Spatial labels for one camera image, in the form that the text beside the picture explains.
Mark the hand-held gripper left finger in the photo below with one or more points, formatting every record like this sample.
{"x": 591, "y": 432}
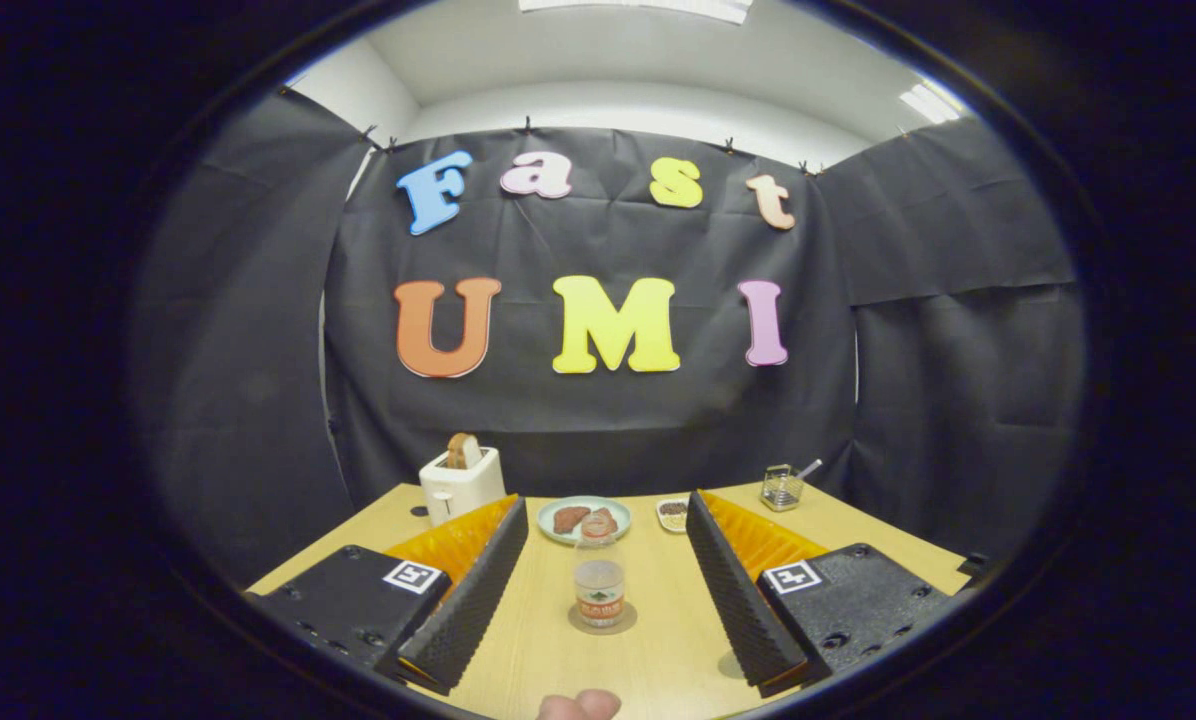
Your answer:
{"x": 473, "y": 600}

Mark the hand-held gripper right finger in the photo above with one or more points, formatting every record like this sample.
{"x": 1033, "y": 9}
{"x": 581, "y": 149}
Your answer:
{"x": 743, "y": 610}

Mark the round brown coaster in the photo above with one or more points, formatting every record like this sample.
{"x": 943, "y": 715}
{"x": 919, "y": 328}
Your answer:
{"x": 630, "y": 618}

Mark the clear plastic juice bottle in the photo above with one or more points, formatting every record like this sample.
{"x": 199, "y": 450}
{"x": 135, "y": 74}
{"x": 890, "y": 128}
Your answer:
{"x": 599, "y": 590}

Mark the wooden table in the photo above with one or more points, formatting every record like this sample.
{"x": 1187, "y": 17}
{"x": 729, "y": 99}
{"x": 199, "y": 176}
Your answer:
{"x": 658, "y": 600}

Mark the pale green plate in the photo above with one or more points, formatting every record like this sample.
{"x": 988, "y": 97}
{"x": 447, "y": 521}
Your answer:
{"x": 548, "y": 528}

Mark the white toaster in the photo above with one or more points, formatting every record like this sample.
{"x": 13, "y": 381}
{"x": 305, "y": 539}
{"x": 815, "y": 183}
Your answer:
{"x": 458, "y": 490}

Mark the white divided snack tray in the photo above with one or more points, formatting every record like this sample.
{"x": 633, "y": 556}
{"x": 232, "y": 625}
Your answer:
{"x": 672, "y": 515}

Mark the brown meat piece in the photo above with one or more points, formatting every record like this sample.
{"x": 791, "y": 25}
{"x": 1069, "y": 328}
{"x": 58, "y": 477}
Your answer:
{"x": 606, "y": 522}
{"x": 568, "y": 519}

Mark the small glass jar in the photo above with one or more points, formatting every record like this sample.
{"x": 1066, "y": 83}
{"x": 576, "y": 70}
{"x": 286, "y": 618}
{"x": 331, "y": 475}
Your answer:
{"x": 781, "y": 489}

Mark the toasted bread slice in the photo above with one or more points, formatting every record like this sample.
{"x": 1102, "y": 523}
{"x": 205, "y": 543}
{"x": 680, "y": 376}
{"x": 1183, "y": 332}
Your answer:
{"x": 463, "y": 451}

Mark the small spoon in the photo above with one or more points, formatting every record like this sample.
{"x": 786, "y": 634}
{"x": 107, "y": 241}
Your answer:
{"x": 810, "y": 467}

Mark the black backdrop cloth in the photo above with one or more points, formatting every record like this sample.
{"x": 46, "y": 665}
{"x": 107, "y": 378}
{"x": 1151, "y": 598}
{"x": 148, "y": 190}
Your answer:
{"x": 608, "y": 430}

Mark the small black block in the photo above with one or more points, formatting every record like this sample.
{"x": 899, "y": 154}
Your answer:
{"x": 972, "y": 565}

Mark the small ceiling light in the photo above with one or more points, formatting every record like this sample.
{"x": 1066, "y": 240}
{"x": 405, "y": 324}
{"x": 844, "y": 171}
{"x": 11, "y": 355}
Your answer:
{"x": 930, "y": 102}

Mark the long ceiling light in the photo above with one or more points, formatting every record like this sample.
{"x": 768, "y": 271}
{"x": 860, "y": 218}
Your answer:
{"x": 638, "y": 8}

